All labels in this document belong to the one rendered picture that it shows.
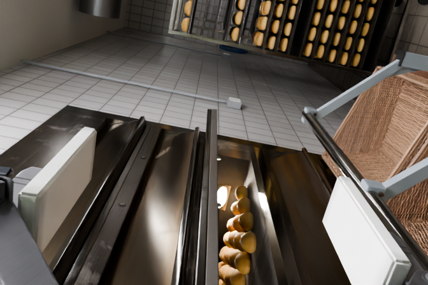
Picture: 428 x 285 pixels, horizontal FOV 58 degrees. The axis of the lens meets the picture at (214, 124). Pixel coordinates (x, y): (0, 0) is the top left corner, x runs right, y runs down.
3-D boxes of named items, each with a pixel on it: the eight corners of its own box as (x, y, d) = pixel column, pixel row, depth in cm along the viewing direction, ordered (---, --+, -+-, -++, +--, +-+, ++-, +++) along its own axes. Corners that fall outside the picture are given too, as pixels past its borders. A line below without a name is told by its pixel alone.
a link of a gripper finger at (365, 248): (395, 260, 14) (414, 264, 14) (337, 174, 21) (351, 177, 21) (367, 323, 15) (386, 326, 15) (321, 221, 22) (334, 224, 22)
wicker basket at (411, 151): (438, 233, 134) (362, 219, 133) (374, 168, 188) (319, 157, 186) (496, 100, 120) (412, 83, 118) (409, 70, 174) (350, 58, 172)
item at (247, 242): (223, 366, 156) (209, 364, 156) (221, 282, 202) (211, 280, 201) (258, 241, 137) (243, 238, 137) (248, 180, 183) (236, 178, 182)
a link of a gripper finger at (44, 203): (34, 267, 14) (13, 263, 14) (92, 179, 21) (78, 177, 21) (39, 196, 13) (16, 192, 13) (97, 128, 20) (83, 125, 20)
